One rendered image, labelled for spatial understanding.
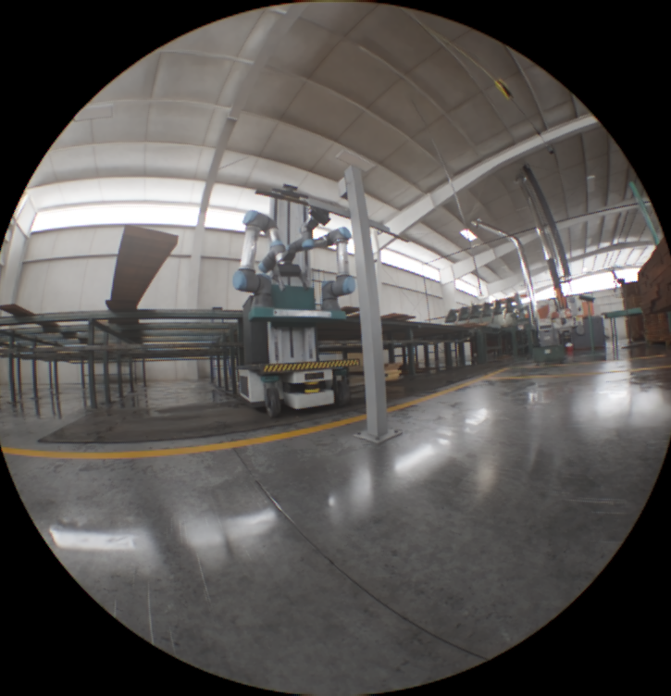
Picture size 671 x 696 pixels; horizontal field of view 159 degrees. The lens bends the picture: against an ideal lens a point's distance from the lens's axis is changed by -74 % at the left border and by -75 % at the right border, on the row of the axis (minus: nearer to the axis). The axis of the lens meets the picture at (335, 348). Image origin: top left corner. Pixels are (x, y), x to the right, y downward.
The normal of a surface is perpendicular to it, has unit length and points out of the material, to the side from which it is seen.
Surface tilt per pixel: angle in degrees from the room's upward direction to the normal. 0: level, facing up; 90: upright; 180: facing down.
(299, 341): 90
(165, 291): 90
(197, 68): 173
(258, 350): 90
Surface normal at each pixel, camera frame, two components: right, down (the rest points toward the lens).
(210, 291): 0.56, -0.08
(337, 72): 0.08, 0.99
